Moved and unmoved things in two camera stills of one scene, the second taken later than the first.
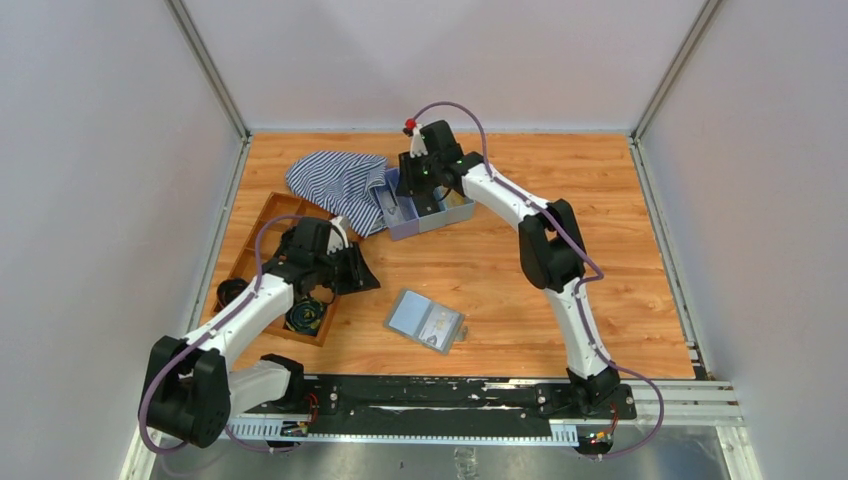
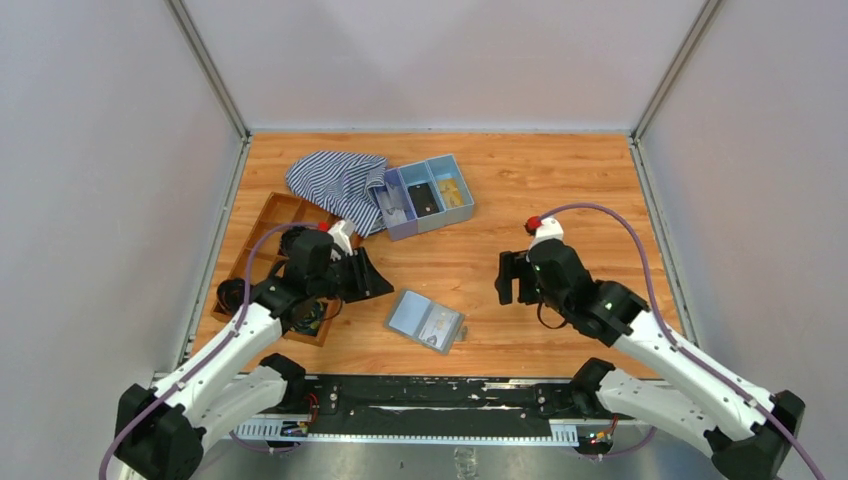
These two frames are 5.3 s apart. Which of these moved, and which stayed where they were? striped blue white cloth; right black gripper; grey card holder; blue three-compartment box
Moved: right black gripper
Stayed: blue three-compartment box; striped blue white cloth; grey card holder
